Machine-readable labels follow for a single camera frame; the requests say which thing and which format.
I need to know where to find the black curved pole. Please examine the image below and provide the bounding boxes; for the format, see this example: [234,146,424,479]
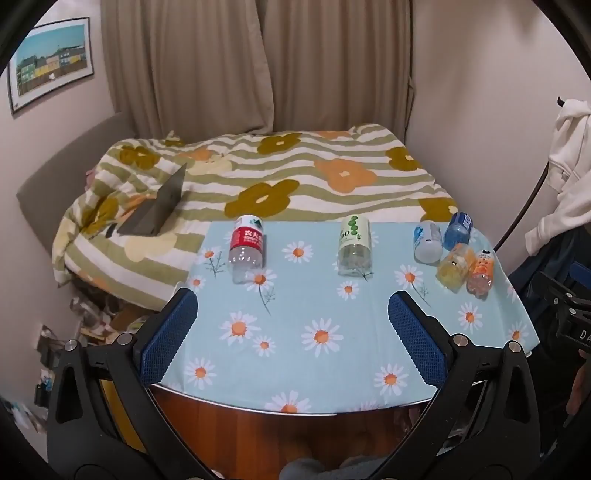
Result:
[493,161,551,251]

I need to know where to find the striped floral blanket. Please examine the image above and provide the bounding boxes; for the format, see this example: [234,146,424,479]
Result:
[52,124,459,311]

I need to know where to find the white blue label bottle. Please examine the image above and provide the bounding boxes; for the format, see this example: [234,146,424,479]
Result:
[413,220,444,265]

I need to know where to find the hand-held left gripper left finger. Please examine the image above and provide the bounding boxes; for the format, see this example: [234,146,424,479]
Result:
[46,287,204,467]

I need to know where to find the framed wall picture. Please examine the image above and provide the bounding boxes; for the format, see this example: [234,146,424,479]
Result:
[7,17,95,115]

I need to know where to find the dark hanging clothes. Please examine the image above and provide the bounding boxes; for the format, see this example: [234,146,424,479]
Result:
[508,226,591,416]

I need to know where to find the beige curtain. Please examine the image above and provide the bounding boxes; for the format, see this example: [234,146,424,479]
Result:
[257,0,414,145]
[99,0,274,140]

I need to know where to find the pile of floor clutter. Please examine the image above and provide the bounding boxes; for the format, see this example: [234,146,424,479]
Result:
[34,291,160,414]

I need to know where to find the person's right hand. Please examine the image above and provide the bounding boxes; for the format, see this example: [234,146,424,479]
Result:
[566,359,589,416]

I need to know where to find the blue plastic bottle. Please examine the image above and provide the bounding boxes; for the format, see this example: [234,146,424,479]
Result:
[443,211,474,252]

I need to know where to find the grey laptop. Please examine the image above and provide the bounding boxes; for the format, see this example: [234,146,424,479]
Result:
[116,162,188,237]

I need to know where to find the orange drink bottle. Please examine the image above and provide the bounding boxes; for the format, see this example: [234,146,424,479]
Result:
[467,249,497,297]

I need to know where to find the grey bed headboard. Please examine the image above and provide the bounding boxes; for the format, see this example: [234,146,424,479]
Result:
[16,111,137,228]

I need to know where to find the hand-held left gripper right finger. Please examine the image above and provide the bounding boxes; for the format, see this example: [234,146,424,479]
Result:
[385,290,541,467]

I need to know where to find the red label plastic bottle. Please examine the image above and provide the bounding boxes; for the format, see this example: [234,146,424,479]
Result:
[228,215,267,284]

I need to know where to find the green label plastic bottle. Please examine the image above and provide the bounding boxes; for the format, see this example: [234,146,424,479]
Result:
[336,215,373,278]

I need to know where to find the yellow drink bottle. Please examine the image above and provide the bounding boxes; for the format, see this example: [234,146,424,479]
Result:
[436,244,476,294]

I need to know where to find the white hoodie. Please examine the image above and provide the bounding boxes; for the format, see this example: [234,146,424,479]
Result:
[524,98,591,257]

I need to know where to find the light blue daisy tablecloth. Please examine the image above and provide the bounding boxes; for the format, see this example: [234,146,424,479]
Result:
[148,220,533,414]

